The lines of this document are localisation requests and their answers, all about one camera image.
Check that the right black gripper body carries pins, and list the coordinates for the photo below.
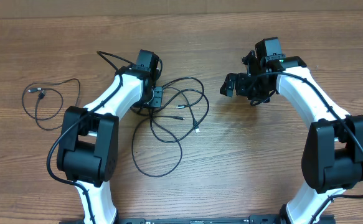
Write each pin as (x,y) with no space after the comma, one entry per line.
(241,83)

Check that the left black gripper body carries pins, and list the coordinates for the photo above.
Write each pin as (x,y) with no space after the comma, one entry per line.
(157,96)

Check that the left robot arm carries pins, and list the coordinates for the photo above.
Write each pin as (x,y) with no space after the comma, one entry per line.
(88,143)

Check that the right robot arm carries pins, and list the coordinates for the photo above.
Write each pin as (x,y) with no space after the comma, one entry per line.
(332,160)

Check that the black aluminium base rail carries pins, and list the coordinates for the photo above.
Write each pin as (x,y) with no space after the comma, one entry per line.
(196,220)

